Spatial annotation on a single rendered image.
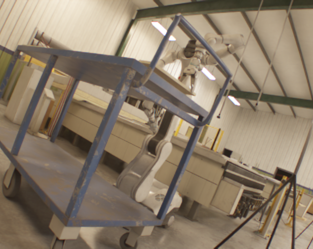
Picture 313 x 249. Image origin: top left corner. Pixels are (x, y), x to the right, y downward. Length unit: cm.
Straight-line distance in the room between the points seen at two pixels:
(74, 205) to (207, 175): 209
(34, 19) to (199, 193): 758
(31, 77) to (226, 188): 372
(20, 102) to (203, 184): 344
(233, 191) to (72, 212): 205
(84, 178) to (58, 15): 852
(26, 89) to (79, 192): 394
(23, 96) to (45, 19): 468
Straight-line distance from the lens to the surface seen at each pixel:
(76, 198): 117
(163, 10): 1028
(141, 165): 224
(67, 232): 129
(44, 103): 472
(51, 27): 932
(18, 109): 500
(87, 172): 113
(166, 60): 242
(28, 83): 497
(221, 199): 297
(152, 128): 252
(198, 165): 311
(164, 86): 129
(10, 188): 189
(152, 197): 229
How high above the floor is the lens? 77
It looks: 2 degrees up
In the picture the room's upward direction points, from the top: 23 degrees clockwise
